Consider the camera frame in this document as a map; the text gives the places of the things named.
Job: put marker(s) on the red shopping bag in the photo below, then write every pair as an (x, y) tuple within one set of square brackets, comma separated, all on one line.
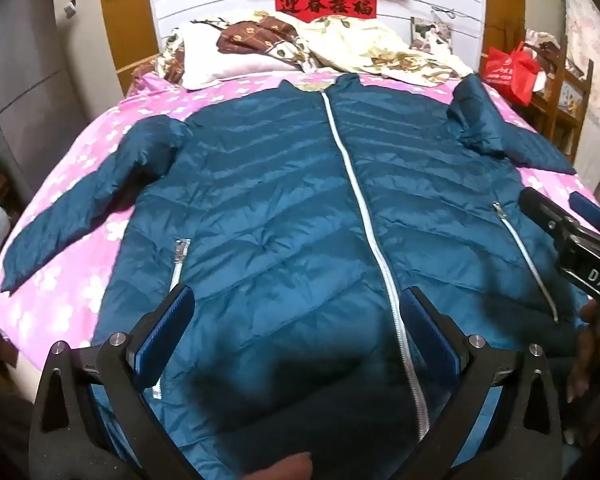
[(510, 72)]

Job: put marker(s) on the cream floral quilt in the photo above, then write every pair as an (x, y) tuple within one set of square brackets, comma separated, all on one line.
[(370, 45)]

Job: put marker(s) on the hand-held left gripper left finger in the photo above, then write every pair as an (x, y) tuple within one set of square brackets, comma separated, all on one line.
[(172, 320)]

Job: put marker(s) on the white pillow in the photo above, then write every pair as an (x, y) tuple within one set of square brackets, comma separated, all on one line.
[(230, 57)]

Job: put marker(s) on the pink floral bedsheet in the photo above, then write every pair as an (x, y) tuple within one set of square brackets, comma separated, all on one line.
[(80, 160)]

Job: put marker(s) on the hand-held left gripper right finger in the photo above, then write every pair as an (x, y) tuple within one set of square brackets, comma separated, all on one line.
[(422, 325)]

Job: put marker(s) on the grey refrigerator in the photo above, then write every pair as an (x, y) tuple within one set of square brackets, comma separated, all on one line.
[(30, 75)]

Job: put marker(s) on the brown floral pillow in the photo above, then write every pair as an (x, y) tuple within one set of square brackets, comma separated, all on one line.
[(260, 35)]

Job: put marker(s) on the person's left hand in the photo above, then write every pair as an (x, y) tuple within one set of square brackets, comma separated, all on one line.
[(280, 467)]

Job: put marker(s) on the wall poster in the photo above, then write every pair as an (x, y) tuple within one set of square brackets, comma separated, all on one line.
[(431, 34)]

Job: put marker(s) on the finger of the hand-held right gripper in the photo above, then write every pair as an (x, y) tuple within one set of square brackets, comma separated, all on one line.
[(542, 207), (592, 210)]

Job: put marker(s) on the teal puffer jacket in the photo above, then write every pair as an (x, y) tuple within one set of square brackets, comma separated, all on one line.
[(280, 210)]

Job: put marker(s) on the small grey fridge magnet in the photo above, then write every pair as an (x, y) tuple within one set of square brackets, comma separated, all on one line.
[(70, 9)]

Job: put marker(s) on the person's right hand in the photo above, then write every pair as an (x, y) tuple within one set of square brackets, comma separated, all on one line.
[(587, 350)]

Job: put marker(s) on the wooden shelf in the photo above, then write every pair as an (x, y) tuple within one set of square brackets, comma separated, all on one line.
[(565, 95)]

